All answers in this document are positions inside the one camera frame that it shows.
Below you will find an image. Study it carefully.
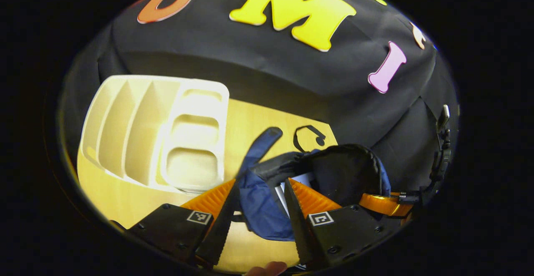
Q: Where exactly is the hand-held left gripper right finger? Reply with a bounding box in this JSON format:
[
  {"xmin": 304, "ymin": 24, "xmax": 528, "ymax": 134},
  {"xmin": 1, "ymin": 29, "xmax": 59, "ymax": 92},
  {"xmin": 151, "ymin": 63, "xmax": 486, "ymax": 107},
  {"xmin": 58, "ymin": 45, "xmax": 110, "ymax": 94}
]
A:
[{"xmin": 284, "ymin": 178, "xmax": 401, "ymax": 270}]

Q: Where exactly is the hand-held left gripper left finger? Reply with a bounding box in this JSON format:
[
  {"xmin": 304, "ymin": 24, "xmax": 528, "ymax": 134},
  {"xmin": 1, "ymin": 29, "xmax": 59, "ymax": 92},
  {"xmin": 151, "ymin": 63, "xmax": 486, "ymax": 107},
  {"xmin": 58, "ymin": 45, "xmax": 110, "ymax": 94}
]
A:
[{"xmin": 125, "ymin": 179, "xmax": 240, "ymax": 267}]

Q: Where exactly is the blue schoolbag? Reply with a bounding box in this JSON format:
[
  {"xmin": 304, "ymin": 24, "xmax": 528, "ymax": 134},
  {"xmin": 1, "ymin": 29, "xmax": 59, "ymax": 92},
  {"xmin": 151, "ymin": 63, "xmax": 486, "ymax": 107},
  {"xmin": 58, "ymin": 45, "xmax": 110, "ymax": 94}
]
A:
[{"xmin": 236, "ymin": 125, "xmax": 393, "ymax": 242}]

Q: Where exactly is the book with dark figure cover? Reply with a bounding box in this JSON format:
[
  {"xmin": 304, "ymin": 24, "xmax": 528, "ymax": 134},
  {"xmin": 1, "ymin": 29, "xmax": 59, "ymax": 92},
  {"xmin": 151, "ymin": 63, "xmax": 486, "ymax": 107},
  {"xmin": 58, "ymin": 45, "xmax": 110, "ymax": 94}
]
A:
[{"xmin": 287, "ymin": 174, "xmax": 315, "ymax": 193}]

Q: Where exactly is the black backdrop cloth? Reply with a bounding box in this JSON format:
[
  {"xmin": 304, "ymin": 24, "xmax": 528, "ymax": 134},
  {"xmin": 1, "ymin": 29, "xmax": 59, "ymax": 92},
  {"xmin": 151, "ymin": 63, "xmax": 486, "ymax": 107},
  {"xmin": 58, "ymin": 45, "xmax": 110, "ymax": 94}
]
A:
[{"xmin": 58, "ymin": 0, "xmax": 459, "ymax": 193}]

